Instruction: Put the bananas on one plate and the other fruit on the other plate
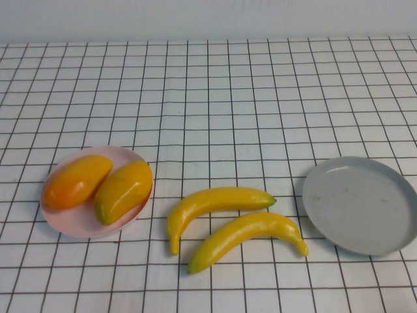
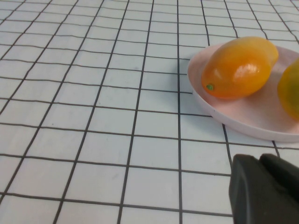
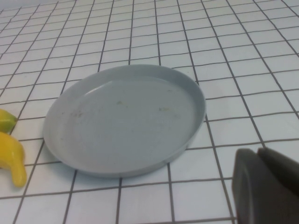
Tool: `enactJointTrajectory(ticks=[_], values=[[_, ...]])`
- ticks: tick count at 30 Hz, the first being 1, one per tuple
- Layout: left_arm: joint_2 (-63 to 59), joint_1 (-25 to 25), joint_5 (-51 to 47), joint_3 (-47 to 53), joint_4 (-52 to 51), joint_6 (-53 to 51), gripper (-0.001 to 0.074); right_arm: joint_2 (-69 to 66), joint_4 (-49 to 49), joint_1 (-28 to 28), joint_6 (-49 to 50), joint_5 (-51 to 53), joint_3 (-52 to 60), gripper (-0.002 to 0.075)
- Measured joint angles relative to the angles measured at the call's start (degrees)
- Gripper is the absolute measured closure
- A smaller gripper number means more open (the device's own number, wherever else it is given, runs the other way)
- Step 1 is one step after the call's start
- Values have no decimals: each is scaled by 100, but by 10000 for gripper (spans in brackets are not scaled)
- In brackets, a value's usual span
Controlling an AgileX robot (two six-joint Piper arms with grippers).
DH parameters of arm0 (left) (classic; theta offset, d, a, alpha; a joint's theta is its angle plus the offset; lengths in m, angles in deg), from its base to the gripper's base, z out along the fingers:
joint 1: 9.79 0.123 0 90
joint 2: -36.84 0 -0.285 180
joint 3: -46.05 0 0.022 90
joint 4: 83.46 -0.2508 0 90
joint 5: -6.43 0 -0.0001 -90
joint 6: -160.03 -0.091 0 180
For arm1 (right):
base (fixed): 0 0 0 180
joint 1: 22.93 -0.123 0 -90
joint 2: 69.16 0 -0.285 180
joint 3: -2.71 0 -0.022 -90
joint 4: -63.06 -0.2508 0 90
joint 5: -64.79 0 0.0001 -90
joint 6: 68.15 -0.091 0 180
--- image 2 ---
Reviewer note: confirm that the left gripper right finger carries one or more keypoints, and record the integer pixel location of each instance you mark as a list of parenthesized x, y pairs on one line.
[(285, 175)]

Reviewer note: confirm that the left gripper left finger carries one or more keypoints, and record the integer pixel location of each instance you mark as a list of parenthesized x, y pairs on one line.
[(257, 198)]

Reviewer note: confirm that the yellow mango with green tip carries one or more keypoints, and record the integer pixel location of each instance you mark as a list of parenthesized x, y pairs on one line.
[(290, 91)]

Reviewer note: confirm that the orange plastic mango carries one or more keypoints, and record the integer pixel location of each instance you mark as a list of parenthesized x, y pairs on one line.
[(238, 70)]

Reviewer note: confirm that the pink round plate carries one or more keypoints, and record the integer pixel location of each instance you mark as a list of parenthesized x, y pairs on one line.
[(245, 116)]

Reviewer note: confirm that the white black-grid tablecloth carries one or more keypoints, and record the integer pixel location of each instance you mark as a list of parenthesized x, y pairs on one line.
[(93, 116)]

